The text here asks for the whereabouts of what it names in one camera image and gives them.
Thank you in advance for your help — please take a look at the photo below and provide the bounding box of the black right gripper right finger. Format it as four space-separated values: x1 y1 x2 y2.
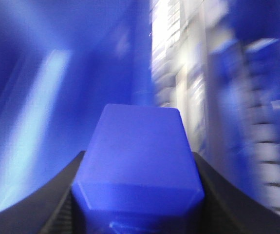
193 153 280 234

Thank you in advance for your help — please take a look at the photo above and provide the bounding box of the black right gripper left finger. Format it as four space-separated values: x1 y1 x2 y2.
0 151 85 234

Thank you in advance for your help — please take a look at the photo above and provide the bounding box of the blue plastic parts container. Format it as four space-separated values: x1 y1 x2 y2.
72 104 205 234

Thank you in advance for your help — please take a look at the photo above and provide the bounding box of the metal roller shelf rack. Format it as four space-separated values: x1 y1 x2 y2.
151 0 280 215

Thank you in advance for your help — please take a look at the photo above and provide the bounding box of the blue bin nearest right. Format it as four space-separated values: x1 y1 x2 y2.
0 0 153 211

